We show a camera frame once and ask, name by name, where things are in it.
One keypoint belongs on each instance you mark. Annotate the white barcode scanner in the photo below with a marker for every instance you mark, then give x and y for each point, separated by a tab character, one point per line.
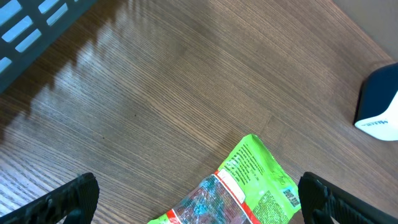
376	112

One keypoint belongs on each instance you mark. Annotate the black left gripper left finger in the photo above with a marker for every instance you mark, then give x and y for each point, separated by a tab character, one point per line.
74	202

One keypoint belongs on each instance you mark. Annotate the grey plastic basket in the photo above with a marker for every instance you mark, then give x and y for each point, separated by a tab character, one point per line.
28	27

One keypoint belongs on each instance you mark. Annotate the green snack bag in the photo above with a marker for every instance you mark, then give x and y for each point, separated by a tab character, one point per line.
248	187

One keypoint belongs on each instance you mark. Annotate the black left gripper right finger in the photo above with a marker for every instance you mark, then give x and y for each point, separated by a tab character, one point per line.
323	202

